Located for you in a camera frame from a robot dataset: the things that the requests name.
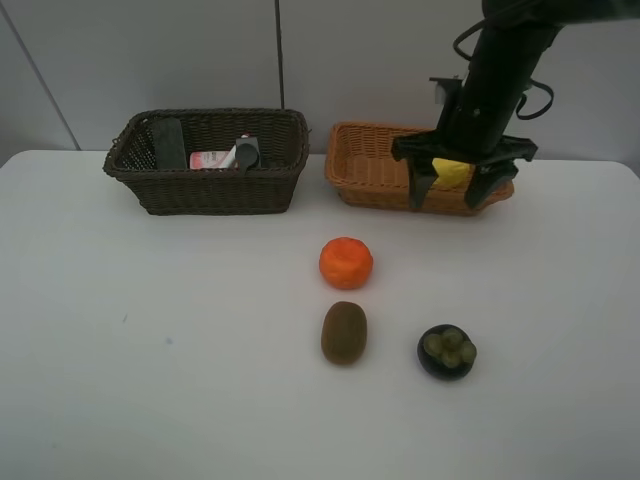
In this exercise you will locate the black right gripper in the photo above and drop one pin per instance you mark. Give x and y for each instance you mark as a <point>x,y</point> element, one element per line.
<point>479,145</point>

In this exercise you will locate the yellow lemon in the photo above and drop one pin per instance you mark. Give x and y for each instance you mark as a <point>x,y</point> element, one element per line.
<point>450,174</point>

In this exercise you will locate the orange mandarin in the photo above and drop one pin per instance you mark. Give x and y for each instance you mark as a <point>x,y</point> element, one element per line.
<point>346,263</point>

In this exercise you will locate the dark mangosteen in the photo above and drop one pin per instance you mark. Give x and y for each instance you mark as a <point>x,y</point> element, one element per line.
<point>446,352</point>

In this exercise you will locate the brown kiwi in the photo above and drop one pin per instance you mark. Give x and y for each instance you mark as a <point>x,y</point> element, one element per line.
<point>344,333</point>

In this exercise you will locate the dark green ink bottle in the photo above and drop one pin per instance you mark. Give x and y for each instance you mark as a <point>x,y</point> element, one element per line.
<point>247,154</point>

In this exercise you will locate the pink bottle white cap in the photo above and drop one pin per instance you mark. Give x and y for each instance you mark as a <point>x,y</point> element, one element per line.
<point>207,160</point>

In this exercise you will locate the grey felt board eraser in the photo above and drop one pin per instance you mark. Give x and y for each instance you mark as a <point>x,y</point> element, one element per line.
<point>169,144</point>

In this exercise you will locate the white marker pink caps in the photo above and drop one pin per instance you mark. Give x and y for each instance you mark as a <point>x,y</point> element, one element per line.
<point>230,160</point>

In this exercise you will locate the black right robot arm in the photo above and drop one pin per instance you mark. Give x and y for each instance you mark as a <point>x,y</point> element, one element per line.
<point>513,35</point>

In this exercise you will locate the orange wicker basket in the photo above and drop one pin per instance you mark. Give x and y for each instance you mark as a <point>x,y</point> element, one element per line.
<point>359,165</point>

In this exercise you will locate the dark brown wicker basket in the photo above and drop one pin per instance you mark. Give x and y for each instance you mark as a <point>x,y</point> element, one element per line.
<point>283,141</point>

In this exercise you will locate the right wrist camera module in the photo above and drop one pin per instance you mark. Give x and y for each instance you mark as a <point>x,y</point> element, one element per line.
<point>447,89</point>

